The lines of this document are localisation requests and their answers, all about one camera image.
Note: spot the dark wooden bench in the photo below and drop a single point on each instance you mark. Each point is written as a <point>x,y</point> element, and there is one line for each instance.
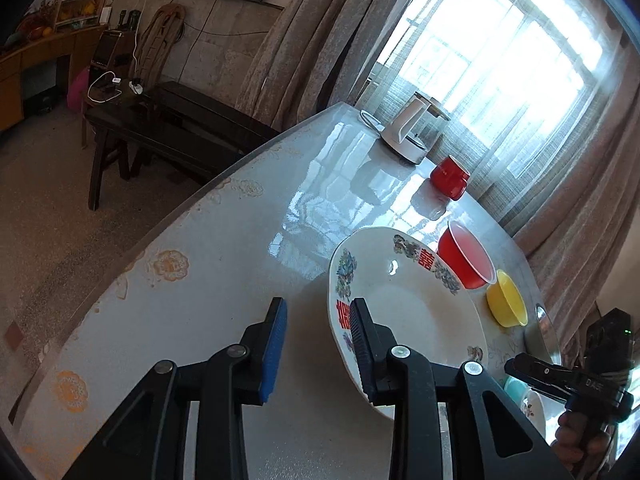
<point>170,125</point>

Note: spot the wooden cabinet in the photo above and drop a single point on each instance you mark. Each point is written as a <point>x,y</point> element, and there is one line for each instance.
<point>30,75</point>

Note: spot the yellow plastic bowl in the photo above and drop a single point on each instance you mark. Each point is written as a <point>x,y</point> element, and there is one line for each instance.
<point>507,300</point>

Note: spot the red mug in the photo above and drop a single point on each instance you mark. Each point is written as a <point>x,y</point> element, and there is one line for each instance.
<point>450,177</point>

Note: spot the large floral printed plate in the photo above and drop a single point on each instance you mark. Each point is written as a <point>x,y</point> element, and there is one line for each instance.
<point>415,320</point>

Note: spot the wicker chair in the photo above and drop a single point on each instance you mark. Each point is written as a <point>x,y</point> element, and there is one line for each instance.
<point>160,40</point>

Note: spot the pink bag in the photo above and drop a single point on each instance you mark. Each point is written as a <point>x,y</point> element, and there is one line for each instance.
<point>77,90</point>

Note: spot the stainless steel basin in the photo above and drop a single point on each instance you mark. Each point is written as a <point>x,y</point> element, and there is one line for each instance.
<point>542,335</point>

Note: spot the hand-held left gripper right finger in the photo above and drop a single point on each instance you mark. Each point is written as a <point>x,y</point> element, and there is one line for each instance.
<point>362,355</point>

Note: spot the wooden display shelf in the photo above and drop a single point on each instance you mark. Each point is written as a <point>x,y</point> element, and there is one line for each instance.
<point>80,10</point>

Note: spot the floral lace tablecloth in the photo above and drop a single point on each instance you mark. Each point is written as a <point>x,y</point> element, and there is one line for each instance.
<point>200,310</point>

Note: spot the sheer curtain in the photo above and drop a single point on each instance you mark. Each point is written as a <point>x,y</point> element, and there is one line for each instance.
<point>470,125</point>

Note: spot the small floral printed plate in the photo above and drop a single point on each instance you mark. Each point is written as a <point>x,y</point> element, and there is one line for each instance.
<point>534,412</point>

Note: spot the beige curtain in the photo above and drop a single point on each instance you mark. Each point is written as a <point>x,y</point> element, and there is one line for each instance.
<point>310,50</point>
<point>575,220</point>

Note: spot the person's right hand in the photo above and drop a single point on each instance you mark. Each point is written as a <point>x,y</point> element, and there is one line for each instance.
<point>575,442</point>

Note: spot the teal plate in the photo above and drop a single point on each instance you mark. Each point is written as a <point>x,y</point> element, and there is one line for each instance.
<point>514,389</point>

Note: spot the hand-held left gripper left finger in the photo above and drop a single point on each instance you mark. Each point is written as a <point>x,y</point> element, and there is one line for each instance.
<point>272,350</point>

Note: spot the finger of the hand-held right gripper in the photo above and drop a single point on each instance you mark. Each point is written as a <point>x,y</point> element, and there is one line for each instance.
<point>542,372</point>

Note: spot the red plastic bowl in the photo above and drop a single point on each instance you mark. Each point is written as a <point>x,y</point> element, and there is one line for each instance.
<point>462,257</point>

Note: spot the window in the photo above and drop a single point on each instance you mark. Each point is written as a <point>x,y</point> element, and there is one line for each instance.
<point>500,35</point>

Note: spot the white glass kettle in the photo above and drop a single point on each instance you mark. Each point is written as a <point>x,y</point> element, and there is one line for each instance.
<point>405,130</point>

